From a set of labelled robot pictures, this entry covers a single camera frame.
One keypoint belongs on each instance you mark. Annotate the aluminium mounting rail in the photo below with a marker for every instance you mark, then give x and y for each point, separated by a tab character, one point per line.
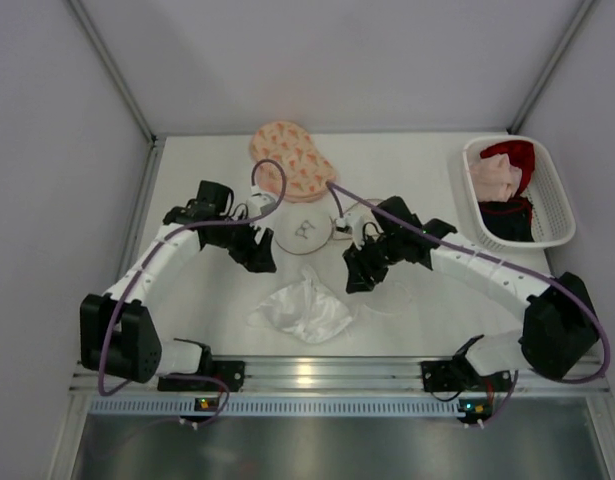
333	376

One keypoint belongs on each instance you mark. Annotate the black garment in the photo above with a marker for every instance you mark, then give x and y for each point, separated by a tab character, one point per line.
510	220

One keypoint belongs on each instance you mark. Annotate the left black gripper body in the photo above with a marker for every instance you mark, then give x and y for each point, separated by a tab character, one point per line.
250	244

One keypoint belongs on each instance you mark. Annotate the red garment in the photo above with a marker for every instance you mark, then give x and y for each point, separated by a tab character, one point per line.
521	155

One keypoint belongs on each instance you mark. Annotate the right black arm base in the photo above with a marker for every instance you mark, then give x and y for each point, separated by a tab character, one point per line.
457	376

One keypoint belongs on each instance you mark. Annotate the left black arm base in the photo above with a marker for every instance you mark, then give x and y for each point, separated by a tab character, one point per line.
207	375

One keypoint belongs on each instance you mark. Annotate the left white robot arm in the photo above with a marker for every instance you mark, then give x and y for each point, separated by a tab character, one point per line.
119	335

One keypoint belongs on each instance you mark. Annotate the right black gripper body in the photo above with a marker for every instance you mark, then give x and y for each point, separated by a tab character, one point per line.
366	258

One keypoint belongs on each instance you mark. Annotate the pink garment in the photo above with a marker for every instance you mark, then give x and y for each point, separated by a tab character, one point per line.
495	179

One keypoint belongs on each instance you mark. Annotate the white slotted cable duct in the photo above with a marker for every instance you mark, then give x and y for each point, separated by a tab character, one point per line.
241	406

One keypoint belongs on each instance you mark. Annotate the pink floral laundry bag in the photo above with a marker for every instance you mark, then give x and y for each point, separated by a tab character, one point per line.
291	146

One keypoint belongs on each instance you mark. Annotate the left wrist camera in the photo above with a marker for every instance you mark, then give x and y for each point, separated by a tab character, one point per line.
260	204

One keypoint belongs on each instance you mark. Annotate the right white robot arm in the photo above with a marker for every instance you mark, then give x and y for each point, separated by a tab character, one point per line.
555	330

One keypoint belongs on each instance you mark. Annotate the white bra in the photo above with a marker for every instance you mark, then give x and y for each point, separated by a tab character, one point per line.
311	312

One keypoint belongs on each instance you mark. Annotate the white plastic laundry basket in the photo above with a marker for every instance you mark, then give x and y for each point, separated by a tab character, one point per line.
553	221

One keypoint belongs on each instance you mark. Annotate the white round mesh laundry bag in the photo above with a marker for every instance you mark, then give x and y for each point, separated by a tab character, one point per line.
304	228

